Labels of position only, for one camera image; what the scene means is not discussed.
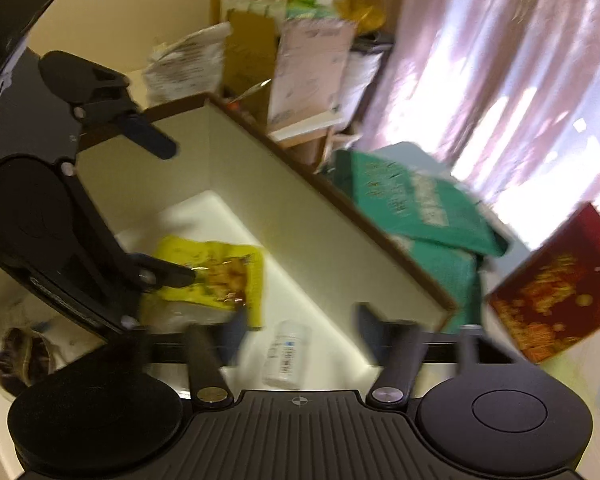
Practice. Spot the small white bottle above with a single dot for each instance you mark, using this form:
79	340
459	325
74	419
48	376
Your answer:
285	355

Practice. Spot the wooden stool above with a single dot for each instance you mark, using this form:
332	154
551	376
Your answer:
305	145

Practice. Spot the yellow plastic bag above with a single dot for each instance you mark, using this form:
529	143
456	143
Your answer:
362	17

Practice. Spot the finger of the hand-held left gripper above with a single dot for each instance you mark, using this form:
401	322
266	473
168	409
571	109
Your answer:
145	132
165	275

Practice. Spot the brown cardboard piece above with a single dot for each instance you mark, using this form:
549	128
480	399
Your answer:
250	55

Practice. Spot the pink curtain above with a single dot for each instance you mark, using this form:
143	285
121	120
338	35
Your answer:
480	60

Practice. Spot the dark brown snack packet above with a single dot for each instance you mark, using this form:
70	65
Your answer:
22	360

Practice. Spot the dark red gift box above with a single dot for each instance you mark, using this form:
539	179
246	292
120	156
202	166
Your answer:
555	285

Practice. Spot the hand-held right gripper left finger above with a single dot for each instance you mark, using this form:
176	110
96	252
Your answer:
202	360

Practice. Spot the yellow snack packet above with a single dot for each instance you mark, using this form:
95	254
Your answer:
220	270

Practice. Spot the brown cardboard box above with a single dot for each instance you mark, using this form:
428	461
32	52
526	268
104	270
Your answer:
280	190

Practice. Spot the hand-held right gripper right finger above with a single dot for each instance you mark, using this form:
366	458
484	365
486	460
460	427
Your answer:
400	355

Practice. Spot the white printed plastic bag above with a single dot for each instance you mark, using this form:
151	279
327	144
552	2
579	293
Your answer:
185	65

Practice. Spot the white bundle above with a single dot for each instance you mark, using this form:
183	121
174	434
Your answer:
362	85

